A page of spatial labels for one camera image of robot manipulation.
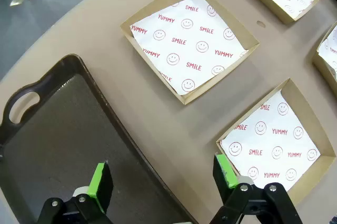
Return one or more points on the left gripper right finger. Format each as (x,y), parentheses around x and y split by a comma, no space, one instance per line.
(226,171)

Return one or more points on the brown plastic serving tray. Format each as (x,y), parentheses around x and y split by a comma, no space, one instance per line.
(65,134)

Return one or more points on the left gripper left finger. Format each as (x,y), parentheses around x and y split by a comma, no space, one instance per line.
(101,182)

